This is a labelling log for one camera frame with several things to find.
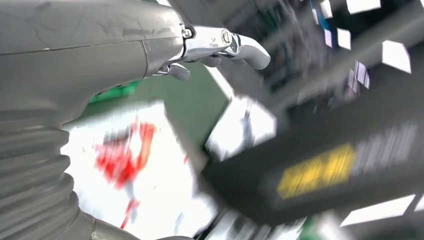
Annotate black scanner column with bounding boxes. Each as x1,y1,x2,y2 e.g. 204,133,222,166
198,62,424,226

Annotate white flat parcel bag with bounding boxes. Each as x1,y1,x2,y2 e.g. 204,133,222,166
205,96,277,162

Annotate green table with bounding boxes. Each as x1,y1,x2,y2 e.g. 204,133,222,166
82,61,233,150

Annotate grey parcel bag red print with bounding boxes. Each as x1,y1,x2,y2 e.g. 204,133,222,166
61,99,220,240

